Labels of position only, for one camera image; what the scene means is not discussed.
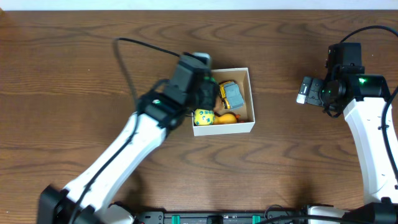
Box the yellow grey toy truck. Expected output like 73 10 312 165
219 81 244 110

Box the orange toy duck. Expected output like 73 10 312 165
213 113 240 125

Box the yellow ball with blue letters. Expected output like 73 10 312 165
193 109 215 126

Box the brown plush toy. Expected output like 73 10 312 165
213 98 224 113

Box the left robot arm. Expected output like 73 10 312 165
37 52 218 224

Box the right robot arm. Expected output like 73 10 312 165
297 42 397 223

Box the white cardboard box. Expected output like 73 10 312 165
192 68 256 136

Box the right black cable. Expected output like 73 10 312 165
340 24 398 187

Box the black cable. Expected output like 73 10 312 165
68 37 183 224
340 24 398 187

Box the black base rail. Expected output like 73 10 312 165
134 208 302 224

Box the left black cable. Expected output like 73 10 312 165
68 37 183 224

